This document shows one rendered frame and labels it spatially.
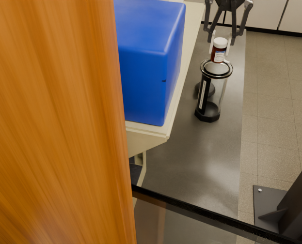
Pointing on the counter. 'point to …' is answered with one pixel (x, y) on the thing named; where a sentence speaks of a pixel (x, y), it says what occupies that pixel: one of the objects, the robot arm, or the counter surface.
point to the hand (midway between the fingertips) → (220, 43)
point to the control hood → (142, 144)
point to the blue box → (149, 56)
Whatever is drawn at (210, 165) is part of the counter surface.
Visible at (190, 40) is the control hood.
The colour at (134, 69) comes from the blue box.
